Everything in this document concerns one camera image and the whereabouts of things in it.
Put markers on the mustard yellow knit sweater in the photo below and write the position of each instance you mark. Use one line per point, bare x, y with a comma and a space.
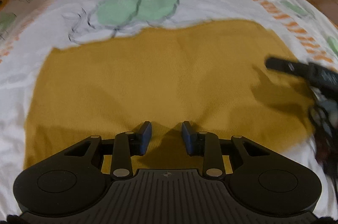
212, 74

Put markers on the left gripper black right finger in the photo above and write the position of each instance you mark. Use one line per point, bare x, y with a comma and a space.
207, 146

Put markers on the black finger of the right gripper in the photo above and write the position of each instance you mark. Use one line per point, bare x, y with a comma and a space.
293, 68

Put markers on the white leaf-print duvet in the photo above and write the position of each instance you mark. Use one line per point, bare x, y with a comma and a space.
31, 29

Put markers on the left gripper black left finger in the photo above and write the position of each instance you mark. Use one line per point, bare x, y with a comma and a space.
125, 146

